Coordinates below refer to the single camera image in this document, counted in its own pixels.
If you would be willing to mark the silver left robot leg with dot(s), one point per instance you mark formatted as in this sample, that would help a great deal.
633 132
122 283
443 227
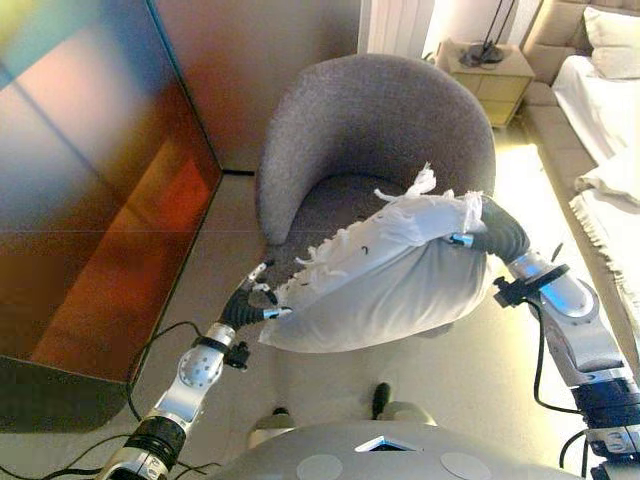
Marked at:
272 425

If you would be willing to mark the white ribbed radiator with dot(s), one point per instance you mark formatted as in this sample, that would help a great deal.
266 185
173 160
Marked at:
400 27

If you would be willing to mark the white fringed blanket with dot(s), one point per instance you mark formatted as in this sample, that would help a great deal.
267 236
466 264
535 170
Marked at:
610 210

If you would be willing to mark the white bed pillow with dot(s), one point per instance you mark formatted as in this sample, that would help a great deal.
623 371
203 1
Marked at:
615 45

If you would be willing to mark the white fringed cushion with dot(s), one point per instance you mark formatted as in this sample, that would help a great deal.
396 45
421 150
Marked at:
390 285

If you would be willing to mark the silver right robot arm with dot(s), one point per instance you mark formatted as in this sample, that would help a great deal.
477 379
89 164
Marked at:
580 330

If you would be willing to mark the upholstered bed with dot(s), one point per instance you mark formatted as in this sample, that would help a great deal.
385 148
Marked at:
560 165

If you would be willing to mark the grey robot torso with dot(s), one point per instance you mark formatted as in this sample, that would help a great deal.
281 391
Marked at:
390 452

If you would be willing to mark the beige nightstand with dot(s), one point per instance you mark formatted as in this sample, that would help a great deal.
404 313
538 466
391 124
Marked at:
492 85

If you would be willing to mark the silver robot leg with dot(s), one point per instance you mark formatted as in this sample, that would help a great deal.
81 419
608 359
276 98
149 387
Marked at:
400 410
272 425

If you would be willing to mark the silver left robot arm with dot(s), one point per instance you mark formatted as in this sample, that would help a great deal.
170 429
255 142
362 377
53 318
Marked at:
195 380

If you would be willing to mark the black table lamp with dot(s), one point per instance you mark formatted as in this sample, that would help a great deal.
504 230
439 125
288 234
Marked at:
487 50

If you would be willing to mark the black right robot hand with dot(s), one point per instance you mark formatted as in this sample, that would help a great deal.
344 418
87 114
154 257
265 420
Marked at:
502 230

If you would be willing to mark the grey fabric armchair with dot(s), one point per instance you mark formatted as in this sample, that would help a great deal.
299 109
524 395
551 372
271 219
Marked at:
375 120

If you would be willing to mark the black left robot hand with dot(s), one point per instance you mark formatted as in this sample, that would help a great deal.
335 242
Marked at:
245 307

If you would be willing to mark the silver right robot leg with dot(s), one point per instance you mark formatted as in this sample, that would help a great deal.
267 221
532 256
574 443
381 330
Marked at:
400 410

